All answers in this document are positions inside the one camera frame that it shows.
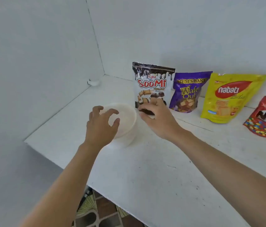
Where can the person's right forearm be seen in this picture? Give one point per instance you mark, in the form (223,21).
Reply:
(229,177)

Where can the purple snack bag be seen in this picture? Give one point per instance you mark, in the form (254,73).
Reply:
(189,92)

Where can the yellow snack bag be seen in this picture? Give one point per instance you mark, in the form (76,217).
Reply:
(229,101)

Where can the small white plaster lump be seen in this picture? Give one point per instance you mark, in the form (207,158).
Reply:
(94,82)

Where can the person's right hand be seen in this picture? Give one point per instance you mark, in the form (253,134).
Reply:
(163,122)

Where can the person's left hand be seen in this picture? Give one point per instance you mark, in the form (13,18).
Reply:
(97,132)

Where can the black white snack bag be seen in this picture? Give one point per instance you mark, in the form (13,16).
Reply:
(152,82)

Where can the person's left forearm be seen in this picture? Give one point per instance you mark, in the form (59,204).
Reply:
(62,191)

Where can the stack of white bowls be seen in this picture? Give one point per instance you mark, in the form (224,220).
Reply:
(126,115)

